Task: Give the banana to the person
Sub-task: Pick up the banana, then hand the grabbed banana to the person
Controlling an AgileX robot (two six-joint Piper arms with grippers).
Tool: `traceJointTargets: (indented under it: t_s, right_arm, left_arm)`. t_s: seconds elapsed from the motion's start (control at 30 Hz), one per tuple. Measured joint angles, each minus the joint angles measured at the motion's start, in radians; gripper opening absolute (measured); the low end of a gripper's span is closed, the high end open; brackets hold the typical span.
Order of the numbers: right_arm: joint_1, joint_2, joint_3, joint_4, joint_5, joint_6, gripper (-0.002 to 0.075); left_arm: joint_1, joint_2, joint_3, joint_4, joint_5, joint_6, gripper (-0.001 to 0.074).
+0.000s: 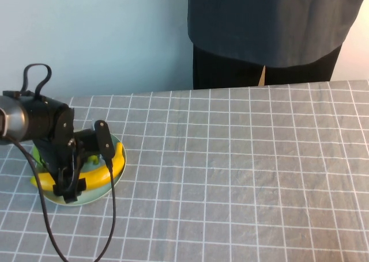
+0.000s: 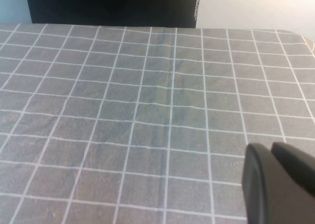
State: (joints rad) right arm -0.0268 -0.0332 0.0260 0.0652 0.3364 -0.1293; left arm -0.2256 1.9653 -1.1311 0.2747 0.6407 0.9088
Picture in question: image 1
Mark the person's dark grey shirt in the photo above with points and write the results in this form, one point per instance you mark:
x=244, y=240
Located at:
x=268, y=23

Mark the person's black trousers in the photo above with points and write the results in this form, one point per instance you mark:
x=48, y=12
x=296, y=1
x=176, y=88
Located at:
x=225, y=72

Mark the yellow toy banana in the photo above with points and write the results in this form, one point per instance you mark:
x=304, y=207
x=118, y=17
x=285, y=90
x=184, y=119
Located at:
x=98, y=175

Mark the dark purple toy mangosteen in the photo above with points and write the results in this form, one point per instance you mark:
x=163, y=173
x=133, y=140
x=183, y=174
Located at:
x=92, y=159

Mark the green striped toy melon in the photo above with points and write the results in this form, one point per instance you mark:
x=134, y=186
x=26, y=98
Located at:
x=37, y=155

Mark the teal round plate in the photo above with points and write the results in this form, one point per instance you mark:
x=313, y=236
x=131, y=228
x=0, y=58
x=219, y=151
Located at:
x=95, y=194

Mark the grey checked tablecloth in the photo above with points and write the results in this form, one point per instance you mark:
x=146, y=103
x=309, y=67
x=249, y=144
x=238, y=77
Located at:
x=230, y=172

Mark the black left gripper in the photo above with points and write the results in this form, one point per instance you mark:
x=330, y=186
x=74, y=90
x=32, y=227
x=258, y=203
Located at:
x=56, y=154

